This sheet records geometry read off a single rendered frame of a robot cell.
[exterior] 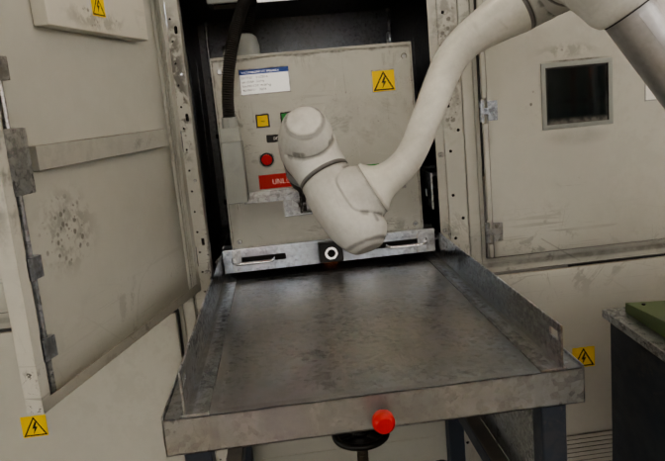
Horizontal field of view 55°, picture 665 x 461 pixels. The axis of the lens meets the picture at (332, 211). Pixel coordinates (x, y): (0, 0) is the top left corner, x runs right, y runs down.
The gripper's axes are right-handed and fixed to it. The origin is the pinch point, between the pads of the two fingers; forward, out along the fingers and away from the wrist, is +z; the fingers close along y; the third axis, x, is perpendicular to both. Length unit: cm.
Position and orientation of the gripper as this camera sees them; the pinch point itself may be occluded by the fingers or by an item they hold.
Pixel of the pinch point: (306, 204)
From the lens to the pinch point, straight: 152.5
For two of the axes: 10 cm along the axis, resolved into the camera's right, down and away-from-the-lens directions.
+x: 9.9, -1.1, 0.8
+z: -0.3, 3.5, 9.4
